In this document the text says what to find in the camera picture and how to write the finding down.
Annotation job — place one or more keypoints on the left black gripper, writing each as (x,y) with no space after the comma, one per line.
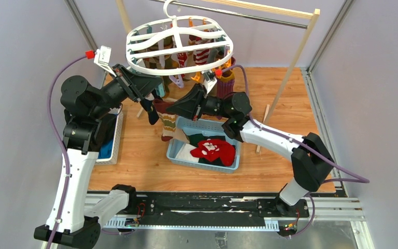
(137,87)

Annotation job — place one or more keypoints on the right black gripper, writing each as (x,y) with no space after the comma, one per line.
(192,105)

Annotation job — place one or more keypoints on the wooden clothes rack frame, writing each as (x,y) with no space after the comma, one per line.
(312,19)

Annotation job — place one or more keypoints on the navy hanging sock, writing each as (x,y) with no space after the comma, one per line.
(148,106)

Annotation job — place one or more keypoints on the olive tan hanging sock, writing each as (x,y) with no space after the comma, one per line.
(168,62)

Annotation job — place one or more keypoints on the purple mustard hanging sock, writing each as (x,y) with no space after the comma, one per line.
(225,83)

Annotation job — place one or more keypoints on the lilac clothes peg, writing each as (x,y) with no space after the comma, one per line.
(177,80)

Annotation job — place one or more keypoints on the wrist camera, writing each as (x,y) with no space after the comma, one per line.
(209,80)
(102,59)

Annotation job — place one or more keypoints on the white sock in basket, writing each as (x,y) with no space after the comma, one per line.
(184,153)

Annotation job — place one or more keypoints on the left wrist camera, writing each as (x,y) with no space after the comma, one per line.
(102,59)

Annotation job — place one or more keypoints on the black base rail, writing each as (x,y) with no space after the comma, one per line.
(213,209)

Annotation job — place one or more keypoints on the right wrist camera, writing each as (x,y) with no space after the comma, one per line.
(209,80)

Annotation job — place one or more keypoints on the white oval clip hanger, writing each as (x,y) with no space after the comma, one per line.
(174,35)

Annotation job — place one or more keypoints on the white plastic basket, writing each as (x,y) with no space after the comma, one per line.
(116,139)

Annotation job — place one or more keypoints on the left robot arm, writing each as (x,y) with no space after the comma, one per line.
(88,121)

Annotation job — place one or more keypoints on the metal rack rod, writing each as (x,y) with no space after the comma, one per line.
(241,15)

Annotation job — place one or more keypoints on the light blue plastic basket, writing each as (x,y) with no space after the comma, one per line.
(206,128)

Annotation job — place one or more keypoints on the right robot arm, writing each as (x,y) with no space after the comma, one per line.
(310,159)

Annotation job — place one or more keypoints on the beige striped ribbed sock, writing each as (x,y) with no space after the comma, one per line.
(167,118)

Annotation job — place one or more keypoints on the blue cloth in basket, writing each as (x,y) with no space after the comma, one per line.
(106,150)

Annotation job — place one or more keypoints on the orange clothes peg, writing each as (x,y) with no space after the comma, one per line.
(197,77)

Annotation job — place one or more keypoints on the argyle brown hanging sock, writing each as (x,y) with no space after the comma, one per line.
(152,63)

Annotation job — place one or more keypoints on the dark green sock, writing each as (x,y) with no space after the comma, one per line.
(194,139)

